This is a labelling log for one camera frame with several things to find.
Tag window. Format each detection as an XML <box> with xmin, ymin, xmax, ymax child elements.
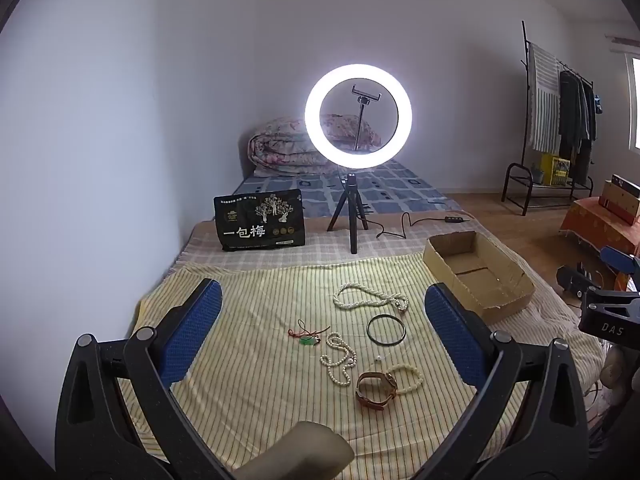
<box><xmin>607</xmin><ymin>35</ymin><xmax>640</xmax><ymax>151</ymax></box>

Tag cardboard box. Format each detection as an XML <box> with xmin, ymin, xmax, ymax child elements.
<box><xmin>422</xmin><ymin>230</ymin><xmax>536</xmax><ymax>325</ymax></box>

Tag black bangle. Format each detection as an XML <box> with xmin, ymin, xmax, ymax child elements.
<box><xmin>366</xmin><ymin>313</ymin><xmax>406</xmax><ymax>347</ymax></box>

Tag blue patterned bedsheet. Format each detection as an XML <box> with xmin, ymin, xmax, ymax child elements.
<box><xmin>235</xmin><ymin>157</ymin><xmax>461</xmax><ymax>217</ymax></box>

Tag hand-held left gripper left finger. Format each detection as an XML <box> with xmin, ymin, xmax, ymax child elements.
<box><xmin>55</xmin><ymin>277</ymin><xmax>236</xmax><ymax>480</ymax></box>

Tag striped towel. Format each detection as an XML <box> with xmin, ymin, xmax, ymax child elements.
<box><xmin>528</xmin><ymin>42</ymin><xmax>562</xmax><ymax>153</ymax></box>

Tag black snack bag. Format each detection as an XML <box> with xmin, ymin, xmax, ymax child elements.
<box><xmin>213</xmin><ymin>189</ymin><xmax>307</xmax><ymax>252</ymax></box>

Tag orange cloth covered table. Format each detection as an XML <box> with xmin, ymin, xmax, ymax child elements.
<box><xmin>559</xmin><ymin>197</ymin><xmax>640</xmax><ymax>261</ymax></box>

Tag black phone holder clamp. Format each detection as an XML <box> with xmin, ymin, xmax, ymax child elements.
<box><xmin>351</xmin><ymin>82</ymin><xmax>383</xmax><ymax>152</ymax></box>

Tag folded floral quilt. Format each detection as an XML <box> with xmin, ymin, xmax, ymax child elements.
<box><xmin>247</xmin><ymin>114</ymin><xmax>383</xmax><ymax>177</ymax></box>

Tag black ring light cable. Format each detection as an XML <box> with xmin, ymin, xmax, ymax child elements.
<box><xmin>360</xmin><ymin>210</ymin><xmax>473</xmax><ymax>242</ymax></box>

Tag black clothes rack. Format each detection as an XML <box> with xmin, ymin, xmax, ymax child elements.
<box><xmin>501</xmin><ymin>21</ymin><xmax>601</xmax><ymax>217</ymax></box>

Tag white ring light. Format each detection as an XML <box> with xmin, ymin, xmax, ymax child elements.
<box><xmin>305</xmin><ymin>63</ymin><xmax>414</xmax><ymax>167</ymax></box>

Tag black tripod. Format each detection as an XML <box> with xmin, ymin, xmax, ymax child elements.
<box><xmin>326</xmin><ymin>172</ymin><xmax>371</xmax><ymax>255</ymax></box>

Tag green pendant red cord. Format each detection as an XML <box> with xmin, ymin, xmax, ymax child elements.
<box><xmin>287</xmin><ymin>319</ymin><xmax>333</xmax><ymax>349</ymax></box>

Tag yellow box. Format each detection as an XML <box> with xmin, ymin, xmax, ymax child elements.
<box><xmin>540</xmin><ymin>154</ymin><xmax>572</xmax><ymax>187</ymax></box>

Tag person's left hand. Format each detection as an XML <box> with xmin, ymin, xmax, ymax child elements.
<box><xmin>235</xmin><ymin>421</ymin><xmax>356</xmax><ymax>480</ymax></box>

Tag cream bead bracelet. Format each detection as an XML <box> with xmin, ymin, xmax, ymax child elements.
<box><xmin>385</xmin><ymin>364</ymin><xmax>425</xmax><ymax>397</ymax></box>

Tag thin pearl necklace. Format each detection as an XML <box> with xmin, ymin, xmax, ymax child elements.
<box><xmin>320</xmin><ymin>332</ymin><xmax>358</xmax><ymax>388</ymax></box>

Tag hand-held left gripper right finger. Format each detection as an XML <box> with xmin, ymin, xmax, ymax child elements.
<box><xmin>424</xmin><ymin>282</ymin><xmax>591</xmax><ymax>480</ymax></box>

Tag twisted pearl necklace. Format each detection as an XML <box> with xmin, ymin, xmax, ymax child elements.
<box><xmin>332</xmin><ymin>282</ymin><xmax>410</xmax><ymax>313</ymax></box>

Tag brown leather watch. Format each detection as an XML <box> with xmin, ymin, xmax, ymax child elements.
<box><xmin>355</xmin><ymin>371</ymin><xmax>399</xmax><ymax>411</ymax></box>

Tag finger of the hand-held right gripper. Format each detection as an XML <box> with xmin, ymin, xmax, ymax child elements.
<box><xmin>600</xmin><ymin>246</ymin><xmax>640</xmax><ymax>277</ymax></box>
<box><xmin>556</xmin><ymin>265</ymin><xmax>601</xmax><ymax>302</ymax></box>

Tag dark hanging clothes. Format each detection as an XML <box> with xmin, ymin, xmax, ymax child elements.
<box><xmin>557</xmin><ymin>70</ymin><xmax>599</xmax><ymax>186</ymax></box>

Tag person's right hand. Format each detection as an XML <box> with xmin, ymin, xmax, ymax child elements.
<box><xmin>599</xmin><ymin>349</ymin><xmax>640</xmax><ymax>401</ymax></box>

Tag brown cardboard carton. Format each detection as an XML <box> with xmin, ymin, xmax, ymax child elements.
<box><xmin>598</xmin><ymin>174</ymin><xmax>640</xmax><ymax>226</ymax></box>

